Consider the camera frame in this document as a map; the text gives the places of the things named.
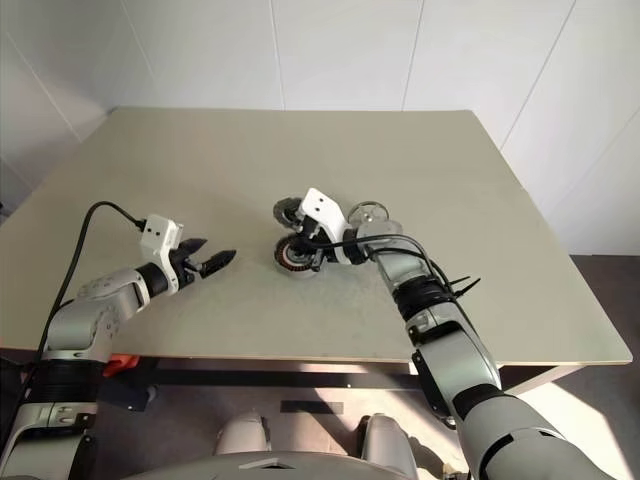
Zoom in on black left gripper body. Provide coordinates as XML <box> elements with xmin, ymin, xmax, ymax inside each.
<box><xmin>168</xmin><ymin>248</ymin><xmax>204</xmax><ymax>287</ymax></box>

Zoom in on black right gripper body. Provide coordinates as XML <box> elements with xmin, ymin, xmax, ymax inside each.
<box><xmin>297</xmin><ymin>213</ymin><xmax>327</xmax><ymax>242</ymax></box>

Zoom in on silver stator housing copper windings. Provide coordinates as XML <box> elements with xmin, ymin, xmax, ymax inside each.
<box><xmin>272</xmin><ymin>234</ymin><xmax>324</xmax><ymax>275</ymax></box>

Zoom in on silver metal connector part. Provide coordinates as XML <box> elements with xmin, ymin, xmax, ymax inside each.
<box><xmin>272</xmin><ymin>196</ymin><xmax>307</xmax><ymax>232</ymax></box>

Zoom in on orange plastic object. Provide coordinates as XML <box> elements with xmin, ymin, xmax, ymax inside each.
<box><xmin>102</xmin><ymin>353</ymin><xmax>139</xmax><ymax>376</ymax></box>

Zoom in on grey rounded shape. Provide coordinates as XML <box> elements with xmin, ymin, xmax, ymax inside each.
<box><xmin>214</xmin><ymin>409</ymin><xmax>274</xmax><ymax>456</ymax></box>

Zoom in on grey robot torso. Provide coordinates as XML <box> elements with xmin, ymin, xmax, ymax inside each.
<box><xmin>112</xmin><ymin>435</ymin><xmax>474</xmax><ymax>480</ymax></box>

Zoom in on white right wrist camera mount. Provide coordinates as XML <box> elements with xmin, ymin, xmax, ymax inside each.
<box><xmin>298</xmin><ymin>187</ymin><xmax>351</xmax><ymax>264</ymax></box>

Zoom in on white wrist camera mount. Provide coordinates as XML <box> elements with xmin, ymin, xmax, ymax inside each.
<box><xmin>138</xmin><ymin>213</ymin><xmax>185</xmax><ymax>295</ymax></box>
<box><xmin>298</xmin><ymin>187</ymin><xmax>351</xmax><ymax>264</ymax></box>

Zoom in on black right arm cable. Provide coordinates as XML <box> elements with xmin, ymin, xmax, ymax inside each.
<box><xmin>297</xmin><ymin>232</ymin><xmax>464</xmax><ymax>301</ymax></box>

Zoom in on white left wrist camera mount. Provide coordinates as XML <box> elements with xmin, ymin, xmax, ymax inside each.
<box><xmin>138</xmin><ymin>213</ymin><xmax>185</xmax><ymax>295</ymax></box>

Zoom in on dark metal table frame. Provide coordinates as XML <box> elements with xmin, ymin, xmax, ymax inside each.
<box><xmin>107</xmin><ymin>355</ymin><xmax>587</xmax><ymax>401</ymax></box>

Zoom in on black metal bracket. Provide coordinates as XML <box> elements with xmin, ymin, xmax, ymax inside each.
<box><xmin>97</xmin><ymin>374</ymin><xmax>159</xmax><ymax>414</ymax></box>

